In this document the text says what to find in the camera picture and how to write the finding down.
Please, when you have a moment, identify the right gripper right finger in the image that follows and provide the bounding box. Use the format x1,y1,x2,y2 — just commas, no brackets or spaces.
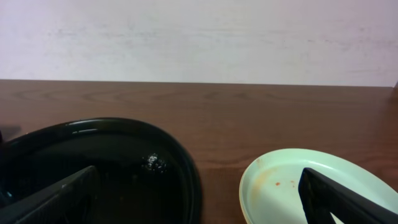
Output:
298,167,397,224

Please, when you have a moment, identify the light green plate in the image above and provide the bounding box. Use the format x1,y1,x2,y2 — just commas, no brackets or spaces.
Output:
239,148,397,224

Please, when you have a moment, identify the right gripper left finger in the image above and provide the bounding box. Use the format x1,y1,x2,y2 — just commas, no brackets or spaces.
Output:
1,166,100,224

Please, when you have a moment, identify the round black tray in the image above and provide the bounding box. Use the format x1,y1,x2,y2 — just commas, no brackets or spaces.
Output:
1,118,202,224

